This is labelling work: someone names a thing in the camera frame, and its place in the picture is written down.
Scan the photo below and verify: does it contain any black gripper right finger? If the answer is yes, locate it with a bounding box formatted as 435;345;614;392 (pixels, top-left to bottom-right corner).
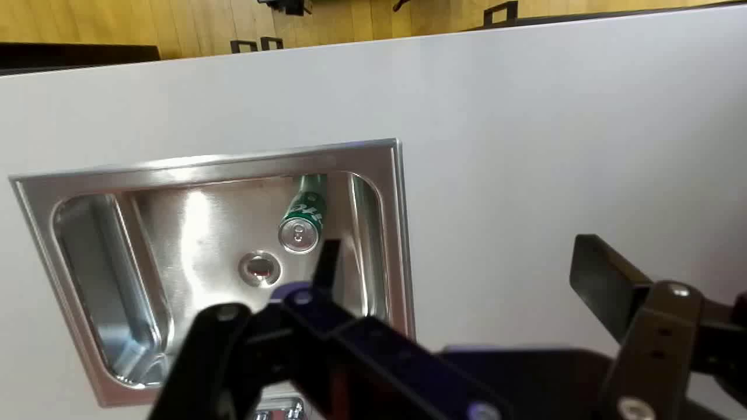
569;233;747;420

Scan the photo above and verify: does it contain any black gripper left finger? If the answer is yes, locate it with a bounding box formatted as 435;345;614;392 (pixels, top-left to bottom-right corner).
148;235;519;420

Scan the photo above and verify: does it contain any green soda can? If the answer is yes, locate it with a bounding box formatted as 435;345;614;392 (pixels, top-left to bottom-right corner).
275;172;330;259

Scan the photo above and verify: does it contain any round metal sink drain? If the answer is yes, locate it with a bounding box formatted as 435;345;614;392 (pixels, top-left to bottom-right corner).
237;247;286;291

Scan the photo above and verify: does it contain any stainless steel sink basin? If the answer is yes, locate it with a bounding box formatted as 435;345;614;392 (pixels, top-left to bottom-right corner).
7;137;417;410

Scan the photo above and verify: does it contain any dark bench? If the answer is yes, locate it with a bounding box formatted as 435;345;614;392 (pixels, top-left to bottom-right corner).
0;39;163;77

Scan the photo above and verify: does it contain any black chair frame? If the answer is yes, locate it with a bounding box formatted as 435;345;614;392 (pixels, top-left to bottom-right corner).
228;34;286;55
482;0;524;29

